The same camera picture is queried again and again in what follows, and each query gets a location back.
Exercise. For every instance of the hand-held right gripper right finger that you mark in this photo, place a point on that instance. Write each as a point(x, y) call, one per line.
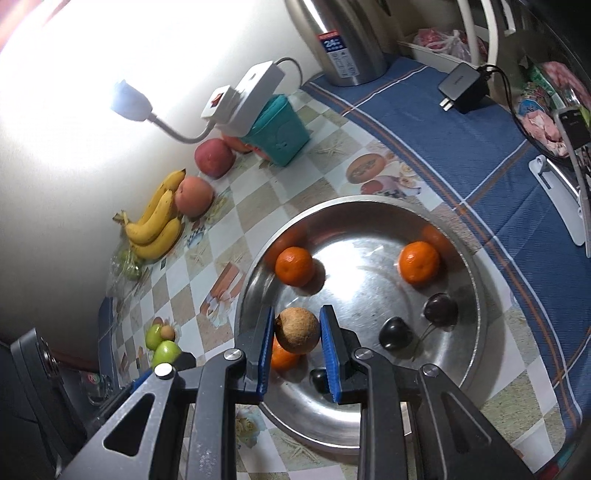
point(330, 355)

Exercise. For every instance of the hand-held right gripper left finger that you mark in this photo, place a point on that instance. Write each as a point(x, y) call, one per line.
point(265, 350)

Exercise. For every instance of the orange tangerine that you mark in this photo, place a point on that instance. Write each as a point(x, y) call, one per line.
point(294, 265)
point(419, 261)
point(282, 357)

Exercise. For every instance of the dark cherry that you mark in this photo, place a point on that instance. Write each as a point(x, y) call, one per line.
point(441, 308)
point(318, 379)
point(395, 333)

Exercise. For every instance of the brown longan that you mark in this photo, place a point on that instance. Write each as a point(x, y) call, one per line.
point(298, 330)
point(167, 331)

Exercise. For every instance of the steel basin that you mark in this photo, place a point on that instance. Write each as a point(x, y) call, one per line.
point(360, 277)

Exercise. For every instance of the large green fruit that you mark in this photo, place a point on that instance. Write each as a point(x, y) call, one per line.
point(153, 338)
point(167, 353)

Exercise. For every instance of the glass mug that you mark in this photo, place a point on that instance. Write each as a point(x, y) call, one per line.
point(94, 384)

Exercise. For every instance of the clear plastic bag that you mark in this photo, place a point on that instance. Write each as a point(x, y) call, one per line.
point(124, 265)

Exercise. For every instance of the printed checkered tablecloth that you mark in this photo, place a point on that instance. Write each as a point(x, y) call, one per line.
point(258, 198)

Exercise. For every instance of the yellow banana bunch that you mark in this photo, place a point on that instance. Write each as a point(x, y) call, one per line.
point(154, 230)

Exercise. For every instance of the teal box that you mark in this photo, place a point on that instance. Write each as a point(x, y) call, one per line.
point(277, 134)

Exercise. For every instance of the blue plaid cloth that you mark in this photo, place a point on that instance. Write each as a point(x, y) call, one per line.
point(461, 152)

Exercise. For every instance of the white power strip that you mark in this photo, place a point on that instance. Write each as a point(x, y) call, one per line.
point(244, 97)

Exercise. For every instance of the white phone stand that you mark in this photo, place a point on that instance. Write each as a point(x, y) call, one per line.
point(561, 203)

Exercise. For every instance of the white gooseneck lamp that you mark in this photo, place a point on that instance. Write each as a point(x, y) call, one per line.
point(131, 99)

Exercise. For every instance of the black charger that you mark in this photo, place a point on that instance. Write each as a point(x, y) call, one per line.
point(464, 87)

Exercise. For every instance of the steel kettle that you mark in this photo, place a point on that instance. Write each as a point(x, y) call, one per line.
point(346, 37)

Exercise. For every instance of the bowl of colourful packets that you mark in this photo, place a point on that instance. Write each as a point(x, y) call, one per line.
point(549, 110)

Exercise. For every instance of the smartphone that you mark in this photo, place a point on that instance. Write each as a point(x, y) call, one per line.
point(577, 138)

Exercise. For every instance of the red plastic bag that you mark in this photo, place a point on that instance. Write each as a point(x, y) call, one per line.
point(443, 39)

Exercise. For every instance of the white curved frame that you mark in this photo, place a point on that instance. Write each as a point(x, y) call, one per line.
point(482, 27)

